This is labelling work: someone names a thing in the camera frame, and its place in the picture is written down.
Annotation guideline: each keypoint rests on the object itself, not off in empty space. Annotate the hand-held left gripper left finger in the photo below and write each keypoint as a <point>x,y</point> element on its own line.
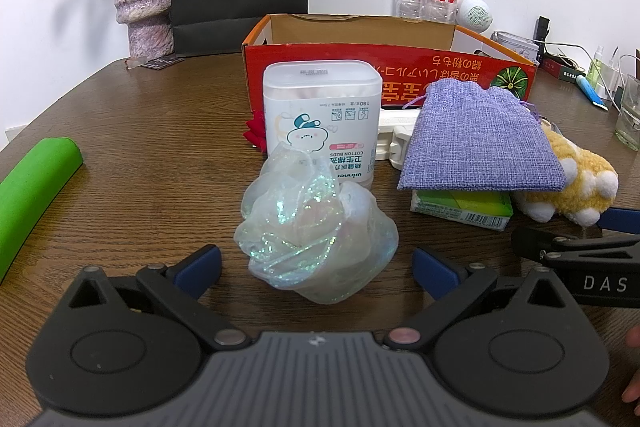
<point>200,268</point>

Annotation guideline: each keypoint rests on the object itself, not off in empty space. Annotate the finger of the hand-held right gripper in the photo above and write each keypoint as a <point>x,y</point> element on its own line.
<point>622,219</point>
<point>555,243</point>

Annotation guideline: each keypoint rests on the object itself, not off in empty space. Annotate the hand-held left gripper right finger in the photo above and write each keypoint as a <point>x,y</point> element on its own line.
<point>435,269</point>

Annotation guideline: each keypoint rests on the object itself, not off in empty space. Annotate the yellow and white plush toy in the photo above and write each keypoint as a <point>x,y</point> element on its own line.
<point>575,177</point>

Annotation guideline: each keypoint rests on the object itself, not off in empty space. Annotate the green tissue packet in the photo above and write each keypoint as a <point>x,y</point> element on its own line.
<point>465,208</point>

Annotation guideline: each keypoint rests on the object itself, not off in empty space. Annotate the iridescent plastic bag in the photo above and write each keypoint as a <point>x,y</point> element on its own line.
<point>310,227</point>

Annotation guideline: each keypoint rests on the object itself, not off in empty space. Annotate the red artificial rose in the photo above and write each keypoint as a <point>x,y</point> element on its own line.
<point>255,134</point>

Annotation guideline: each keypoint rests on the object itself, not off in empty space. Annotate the white folding phone holder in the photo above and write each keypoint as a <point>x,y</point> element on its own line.
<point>395,122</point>

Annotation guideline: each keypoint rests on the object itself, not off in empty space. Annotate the white cotton bud box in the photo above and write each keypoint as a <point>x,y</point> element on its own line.
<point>320,112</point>

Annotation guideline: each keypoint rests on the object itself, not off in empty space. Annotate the orange cardboard box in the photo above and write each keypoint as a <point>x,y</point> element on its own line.
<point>350,32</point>

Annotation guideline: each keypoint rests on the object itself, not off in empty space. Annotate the person's right hand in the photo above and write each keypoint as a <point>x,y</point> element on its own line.
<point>635,389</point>

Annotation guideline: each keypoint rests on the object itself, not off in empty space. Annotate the clear drinking glass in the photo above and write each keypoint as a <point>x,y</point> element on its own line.
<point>629,117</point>

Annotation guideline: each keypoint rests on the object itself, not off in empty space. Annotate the blue and white tube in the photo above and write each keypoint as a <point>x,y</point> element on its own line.
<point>591,92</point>

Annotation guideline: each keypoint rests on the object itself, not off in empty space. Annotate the white charger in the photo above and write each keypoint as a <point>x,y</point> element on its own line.
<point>612,79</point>

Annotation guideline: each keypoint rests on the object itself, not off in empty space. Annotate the small green spray bottle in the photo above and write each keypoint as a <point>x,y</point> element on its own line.
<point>596,69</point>

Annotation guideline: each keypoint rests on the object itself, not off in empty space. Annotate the dark flat box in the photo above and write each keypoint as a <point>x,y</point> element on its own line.
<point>560,69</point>

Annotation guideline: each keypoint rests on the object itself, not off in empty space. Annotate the green foam wrist rest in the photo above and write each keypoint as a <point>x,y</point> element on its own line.
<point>35,187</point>

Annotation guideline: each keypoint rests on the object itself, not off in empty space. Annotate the small white box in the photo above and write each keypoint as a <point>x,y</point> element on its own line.
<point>517,48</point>

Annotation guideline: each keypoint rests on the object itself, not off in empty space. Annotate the black power adapter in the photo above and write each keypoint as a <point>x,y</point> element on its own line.
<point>542,29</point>

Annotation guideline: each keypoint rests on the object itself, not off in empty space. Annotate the dark patterned card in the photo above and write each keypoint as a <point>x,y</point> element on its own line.
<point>161,62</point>

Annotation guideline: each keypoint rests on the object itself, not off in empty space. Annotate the small clear plastic piece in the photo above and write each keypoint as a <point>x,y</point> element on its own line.
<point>135,63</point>

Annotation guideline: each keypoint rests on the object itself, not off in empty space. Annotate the white round speaker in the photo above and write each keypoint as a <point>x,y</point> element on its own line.
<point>475,14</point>

